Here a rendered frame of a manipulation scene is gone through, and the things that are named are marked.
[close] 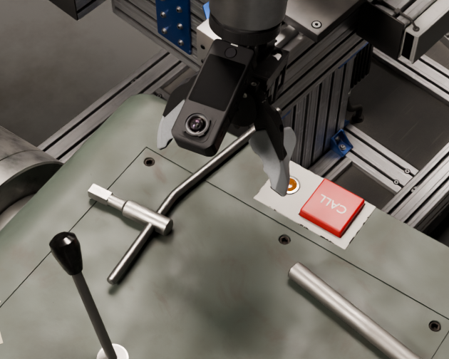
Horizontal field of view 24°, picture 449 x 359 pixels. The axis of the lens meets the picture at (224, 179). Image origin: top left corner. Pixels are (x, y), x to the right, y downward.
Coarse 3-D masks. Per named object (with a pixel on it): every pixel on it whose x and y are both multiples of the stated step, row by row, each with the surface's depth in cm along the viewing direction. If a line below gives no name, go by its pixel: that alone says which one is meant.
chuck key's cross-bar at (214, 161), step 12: (276, 108) 137; (252, 132) 135; (240, 144) 134; (216, 156) 132; (228, 156) 133; (204, 168) 131; (192, 180) 130; (180, 192) 129; (168, 204) 128; (144, 228) 126; (144, 240) 125; (132, 252) 124; (120, 264) 123; (108, 276) 122
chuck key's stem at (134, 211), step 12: (96, 192) 129; (108, 192) 129; (108, 204) 129; (120, 204) 128; (132, 204) 127; (132, 216) 127; (144, 216) 126; (156, 216) 126; (156, 228) 126; (168, 228) 126
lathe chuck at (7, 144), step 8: (0, 128) 147; (0, 136) 143; (8, 136) 144; (16, 136) 147; (0, 144) 141; (8, 144) 142; (16, 144) 143; (24, 144) 144; (0, 152) 139; (8, 152) 139; (16, 152) 140; (0, 160) 137
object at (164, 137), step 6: (180, 102) 108; (174, 108) 109; (180, 108) 109; (168, 114) 110; (174, 114) 110; (162, 120) 111; (168, 120) 110; (174, 120) 110; (162, 126) 111; (168, 126) 111; (162, 132) 112; (168, 132) 111; (162, 138) 112; (168, 138) 112; (162, 144) 113; (168, 144) 113
